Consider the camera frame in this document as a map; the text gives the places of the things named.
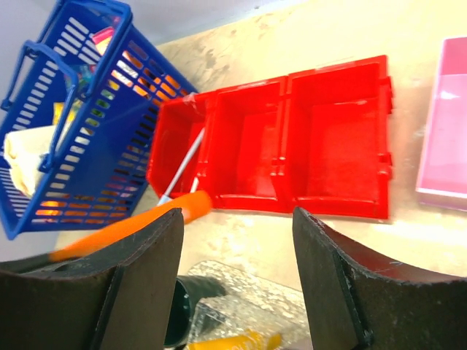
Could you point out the white toothbrush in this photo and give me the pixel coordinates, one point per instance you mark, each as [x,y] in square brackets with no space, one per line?
[194,185]

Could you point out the red left bin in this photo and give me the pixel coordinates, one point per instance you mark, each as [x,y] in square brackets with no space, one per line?
[179,122]

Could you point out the white crumpled pouch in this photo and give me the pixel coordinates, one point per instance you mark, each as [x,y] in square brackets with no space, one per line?
[24,151]

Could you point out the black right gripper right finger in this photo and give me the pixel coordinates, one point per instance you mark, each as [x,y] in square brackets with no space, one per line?
[358,298]

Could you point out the clear textured oval tray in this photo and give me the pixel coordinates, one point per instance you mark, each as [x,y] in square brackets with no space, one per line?
[250,303]

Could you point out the yellow toothpaste tube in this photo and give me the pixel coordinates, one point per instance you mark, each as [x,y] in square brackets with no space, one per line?
[247,341]

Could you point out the dark green mug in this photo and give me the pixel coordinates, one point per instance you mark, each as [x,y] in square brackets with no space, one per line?
[189,290]

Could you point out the pink drawer box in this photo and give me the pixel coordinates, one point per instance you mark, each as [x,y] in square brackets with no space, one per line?
[441,179]

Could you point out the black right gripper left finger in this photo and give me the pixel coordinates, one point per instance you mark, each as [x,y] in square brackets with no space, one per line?
[116,298]

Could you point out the blue plastic basket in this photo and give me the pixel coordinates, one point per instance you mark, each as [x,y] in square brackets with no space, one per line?
[99,84]

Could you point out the red middle bin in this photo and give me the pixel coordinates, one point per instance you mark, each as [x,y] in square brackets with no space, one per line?
[242,141]

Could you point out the red bin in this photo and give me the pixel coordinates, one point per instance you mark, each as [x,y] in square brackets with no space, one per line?
[242,141]
[333,157]
[179,122]

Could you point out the red right bin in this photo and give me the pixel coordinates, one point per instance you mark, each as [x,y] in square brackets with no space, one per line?
[333,157]

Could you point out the orange toothpaste tube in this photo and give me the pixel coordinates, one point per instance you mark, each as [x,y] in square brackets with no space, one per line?
[193,206]

